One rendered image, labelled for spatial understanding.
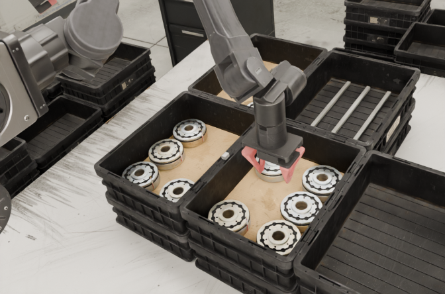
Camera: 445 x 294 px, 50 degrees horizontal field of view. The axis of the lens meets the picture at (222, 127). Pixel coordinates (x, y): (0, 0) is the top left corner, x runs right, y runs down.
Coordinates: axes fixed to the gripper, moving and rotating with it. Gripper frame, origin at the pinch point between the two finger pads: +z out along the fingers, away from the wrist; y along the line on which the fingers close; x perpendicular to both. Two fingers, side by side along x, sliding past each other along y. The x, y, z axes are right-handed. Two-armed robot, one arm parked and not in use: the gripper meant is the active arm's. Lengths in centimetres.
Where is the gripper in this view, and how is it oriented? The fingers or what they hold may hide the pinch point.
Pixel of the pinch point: (274, 173)
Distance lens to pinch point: 98.3
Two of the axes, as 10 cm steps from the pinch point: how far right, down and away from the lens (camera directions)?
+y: -8.1, -2.8, 5.1
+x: -5.7, 5.7, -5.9
